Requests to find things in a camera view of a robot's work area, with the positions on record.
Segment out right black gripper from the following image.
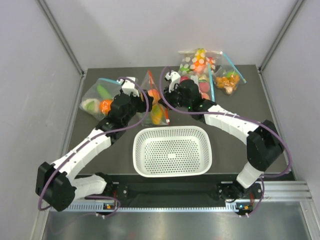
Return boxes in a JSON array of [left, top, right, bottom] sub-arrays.
[[159, 83, 192, 112]]

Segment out red zip clear bag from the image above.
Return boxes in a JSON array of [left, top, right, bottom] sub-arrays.
[[140, 70, 170, 127]]

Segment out fake peach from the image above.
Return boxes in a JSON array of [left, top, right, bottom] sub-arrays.
[[198, 82, 211, 100], [147, 89, 161, 105]]

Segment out fake yellow green mango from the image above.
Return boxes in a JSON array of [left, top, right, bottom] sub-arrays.
[[150, 104, 165, 126]]

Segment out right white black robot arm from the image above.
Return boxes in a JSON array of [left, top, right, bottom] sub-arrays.
[[161, 79, 284, 198]]

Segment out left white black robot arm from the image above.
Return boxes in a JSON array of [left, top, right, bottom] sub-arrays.
[[35, 91, 154, 212]]

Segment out fake peach in blue bag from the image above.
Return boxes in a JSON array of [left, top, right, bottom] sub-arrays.
[[198, 82, 211, 100]]

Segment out fake orange tangerine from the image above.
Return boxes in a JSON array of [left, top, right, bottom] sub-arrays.
[[99, 99, 113, 115]]

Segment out fake green pepper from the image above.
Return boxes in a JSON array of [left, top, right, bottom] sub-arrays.
[[96, 84, 112, 99]]

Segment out blue zip bag with strawberry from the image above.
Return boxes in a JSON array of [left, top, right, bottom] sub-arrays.
[[178, 62, 216, 102]]

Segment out blue zip bag left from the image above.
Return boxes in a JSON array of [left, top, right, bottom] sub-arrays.
[[79, 78, 121, 121]]

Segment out fake pale green cabbage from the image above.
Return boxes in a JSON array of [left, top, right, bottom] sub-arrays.
[[80, 98, 100, 114]]

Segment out polka dot clear bag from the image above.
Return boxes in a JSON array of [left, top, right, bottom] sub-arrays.
[[178, 48, 223, 77]]

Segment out blue zip bag orange pieces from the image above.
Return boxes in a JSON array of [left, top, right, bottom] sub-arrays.
[[213, 51, 247, 95]]

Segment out white perforated plastic basket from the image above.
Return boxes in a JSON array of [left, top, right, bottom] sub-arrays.
[[132, 125, 213, 178]]

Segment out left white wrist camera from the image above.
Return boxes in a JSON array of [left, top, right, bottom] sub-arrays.
[[116, 76, 139, 97]]

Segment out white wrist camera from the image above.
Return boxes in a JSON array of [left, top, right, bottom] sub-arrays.
[[164, 71, 181, 93], [116, 76, 139, 97]]

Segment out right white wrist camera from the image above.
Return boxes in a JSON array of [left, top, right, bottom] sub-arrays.
[[164, 71, 181, 93]]

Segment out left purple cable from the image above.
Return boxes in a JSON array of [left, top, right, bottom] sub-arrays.
[[37, 76, 151, 218]]

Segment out purple cable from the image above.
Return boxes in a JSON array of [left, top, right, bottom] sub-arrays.
[[37, 76, 151, 218], [159, 66, 293, 218]]

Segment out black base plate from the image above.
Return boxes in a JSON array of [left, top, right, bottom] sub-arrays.
[[87, 174, 262, 207]]

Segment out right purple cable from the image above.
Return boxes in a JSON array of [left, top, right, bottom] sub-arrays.
[[159, 66, 293, 218]]

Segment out aluminium rail with cable duct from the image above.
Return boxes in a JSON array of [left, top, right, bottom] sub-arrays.
[[50, 181, 312, 216]]

